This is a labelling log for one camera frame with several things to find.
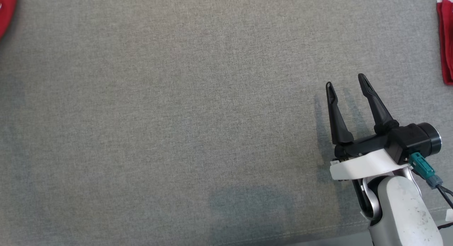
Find red shorts with white trim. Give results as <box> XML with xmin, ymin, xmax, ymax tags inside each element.
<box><xmin>436</xmin><ymin>0</ymin><xmax>453</xmax><ymax>86</ymax></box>

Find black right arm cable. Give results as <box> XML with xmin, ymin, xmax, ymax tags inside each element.
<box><xmin>437</xmin><ymin>184</ymin><xmax>453</xmax><ymax>229</ymax></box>

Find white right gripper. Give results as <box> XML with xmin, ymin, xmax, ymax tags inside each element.
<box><xmin>326</xmin><ymin>73</ymin><xmax>413</xmax><ymax>181</ymax></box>

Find red jersey with white sleeves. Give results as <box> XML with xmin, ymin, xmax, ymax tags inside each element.
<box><xmin>0</xmin><ymin>0</ymin><xmax>19</xmax><ymax>40</ymax></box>

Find grey fabric sofa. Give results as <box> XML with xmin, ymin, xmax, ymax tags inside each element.
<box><xmin>0</xmin><ymin>0</ymin><xmax>453</xmax><ymax>246</ymax></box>

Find teal right cable connector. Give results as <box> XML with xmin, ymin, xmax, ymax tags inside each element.
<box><xmin>409</xmin><ymin>152</ymin><xmax>443</xmax><ymax>190</ymax></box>

